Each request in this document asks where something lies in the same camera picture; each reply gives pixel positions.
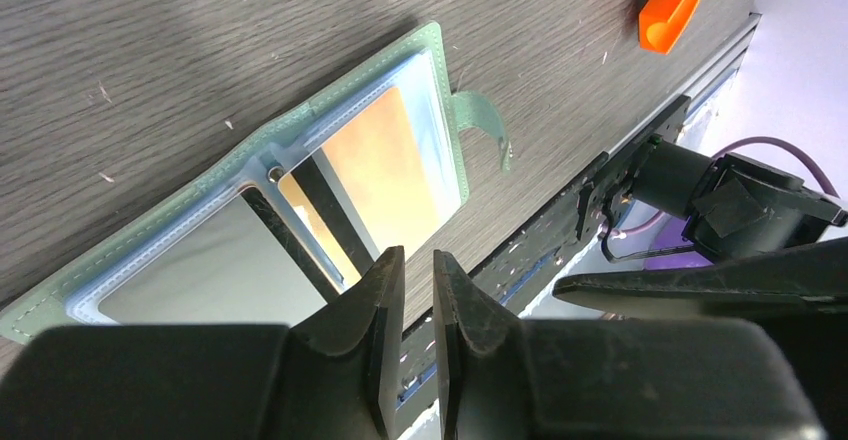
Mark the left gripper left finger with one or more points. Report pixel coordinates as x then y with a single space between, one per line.
332 376

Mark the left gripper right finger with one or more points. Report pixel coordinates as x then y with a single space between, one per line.
504 377

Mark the gold orange credit card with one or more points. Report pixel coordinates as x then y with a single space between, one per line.
385 178

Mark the orange curved toy piece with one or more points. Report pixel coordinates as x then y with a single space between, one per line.
661 23

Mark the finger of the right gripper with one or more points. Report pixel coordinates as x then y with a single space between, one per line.
805 279

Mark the green leather card holder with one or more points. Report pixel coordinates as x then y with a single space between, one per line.
227 248

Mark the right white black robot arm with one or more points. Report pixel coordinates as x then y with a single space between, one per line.
760 230

